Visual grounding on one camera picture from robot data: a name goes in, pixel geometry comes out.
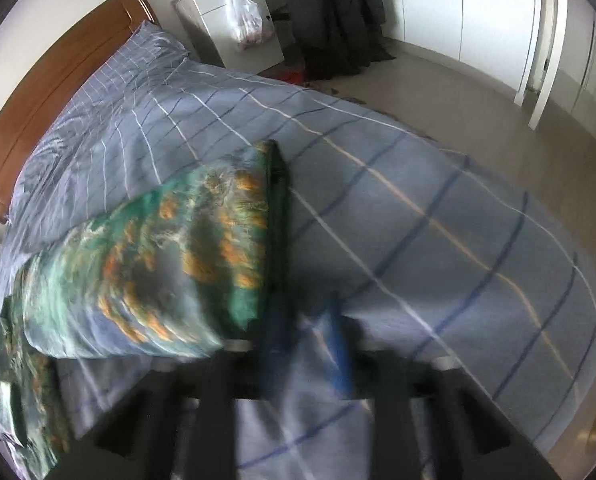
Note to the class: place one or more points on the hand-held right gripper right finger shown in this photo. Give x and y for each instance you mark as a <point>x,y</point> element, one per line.
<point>340,352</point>

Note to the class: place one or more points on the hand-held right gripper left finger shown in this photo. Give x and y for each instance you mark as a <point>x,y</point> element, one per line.
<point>274,345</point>

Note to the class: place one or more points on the green orange printed garment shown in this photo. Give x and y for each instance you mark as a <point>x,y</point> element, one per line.
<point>177,240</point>

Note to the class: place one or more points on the red cloth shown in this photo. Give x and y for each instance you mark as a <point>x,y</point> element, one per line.
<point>293,76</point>

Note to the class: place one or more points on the blue checked pillow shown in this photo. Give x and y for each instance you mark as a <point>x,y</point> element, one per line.
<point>147,47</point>

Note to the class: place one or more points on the dark hanging coats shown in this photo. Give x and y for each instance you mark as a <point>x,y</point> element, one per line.
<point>328,25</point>

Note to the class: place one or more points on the white plastic bag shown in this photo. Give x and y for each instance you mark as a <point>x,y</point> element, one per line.
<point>245,20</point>

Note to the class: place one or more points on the white bedside cabinet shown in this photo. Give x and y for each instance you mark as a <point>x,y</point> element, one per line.
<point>212,20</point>

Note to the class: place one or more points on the wooden bed headboard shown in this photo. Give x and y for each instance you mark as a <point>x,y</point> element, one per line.
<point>52,80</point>

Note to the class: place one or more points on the white wardrobe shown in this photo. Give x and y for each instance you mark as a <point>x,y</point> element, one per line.
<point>478,15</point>

